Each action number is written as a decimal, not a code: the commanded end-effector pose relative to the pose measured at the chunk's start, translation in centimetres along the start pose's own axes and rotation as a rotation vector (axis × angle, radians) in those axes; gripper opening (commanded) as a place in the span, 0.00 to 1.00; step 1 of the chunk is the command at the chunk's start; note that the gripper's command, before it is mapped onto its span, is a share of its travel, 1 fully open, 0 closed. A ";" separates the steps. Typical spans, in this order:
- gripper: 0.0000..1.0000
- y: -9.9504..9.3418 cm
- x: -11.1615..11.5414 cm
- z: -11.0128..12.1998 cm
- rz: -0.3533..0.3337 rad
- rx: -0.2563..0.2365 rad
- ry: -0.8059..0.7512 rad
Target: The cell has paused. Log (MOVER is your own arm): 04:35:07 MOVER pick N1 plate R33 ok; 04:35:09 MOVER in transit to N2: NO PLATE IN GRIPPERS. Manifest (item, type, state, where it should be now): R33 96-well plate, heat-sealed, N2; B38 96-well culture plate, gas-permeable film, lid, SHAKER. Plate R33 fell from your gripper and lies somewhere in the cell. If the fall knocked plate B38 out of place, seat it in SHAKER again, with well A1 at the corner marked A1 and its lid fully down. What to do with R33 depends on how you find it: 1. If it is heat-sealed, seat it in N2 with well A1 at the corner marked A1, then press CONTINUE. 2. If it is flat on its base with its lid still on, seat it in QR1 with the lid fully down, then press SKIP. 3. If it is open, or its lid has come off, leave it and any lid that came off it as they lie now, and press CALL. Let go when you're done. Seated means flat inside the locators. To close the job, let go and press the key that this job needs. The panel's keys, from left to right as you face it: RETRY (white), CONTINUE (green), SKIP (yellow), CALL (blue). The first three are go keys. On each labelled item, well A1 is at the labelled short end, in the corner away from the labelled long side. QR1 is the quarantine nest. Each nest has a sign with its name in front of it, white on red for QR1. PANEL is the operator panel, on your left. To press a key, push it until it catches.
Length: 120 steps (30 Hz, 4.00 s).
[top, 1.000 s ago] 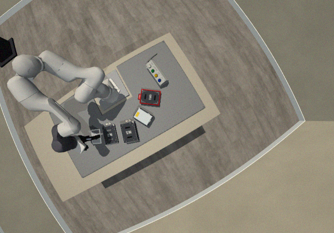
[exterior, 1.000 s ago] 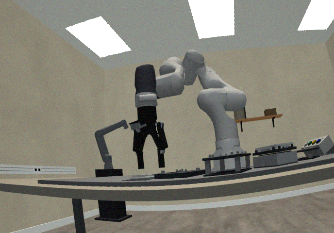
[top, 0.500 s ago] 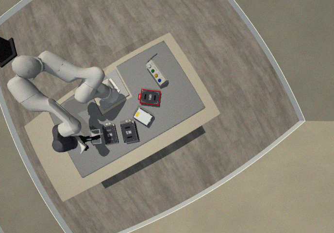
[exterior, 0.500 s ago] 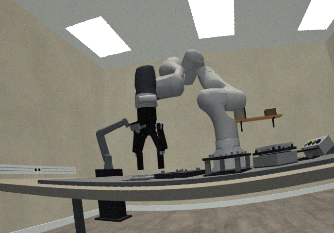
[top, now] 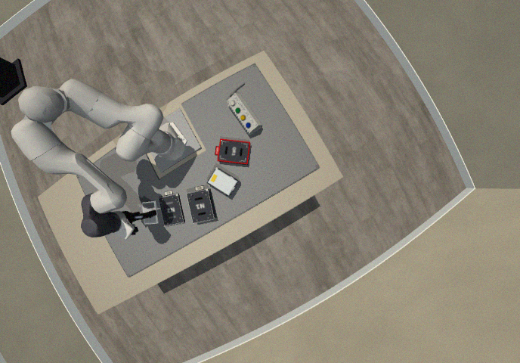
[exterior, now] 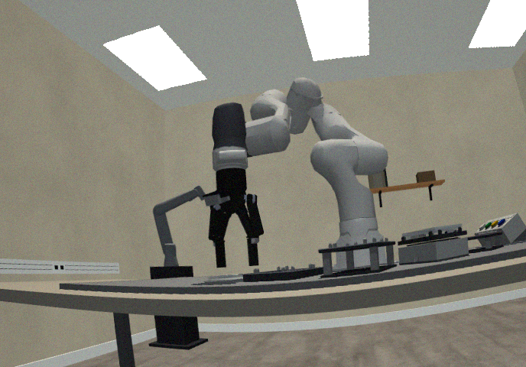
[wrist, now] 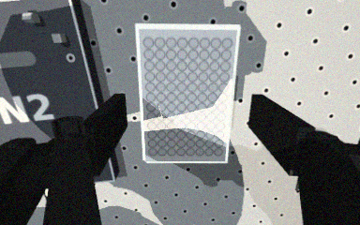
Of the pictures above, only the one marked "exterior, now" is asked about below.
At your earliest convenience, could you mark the white operator button panel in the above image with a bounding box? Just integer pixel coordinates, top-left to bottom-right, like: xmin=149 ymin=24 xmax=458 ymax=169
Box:
xmin=475 ymin=213 xmax=526 ymax=245

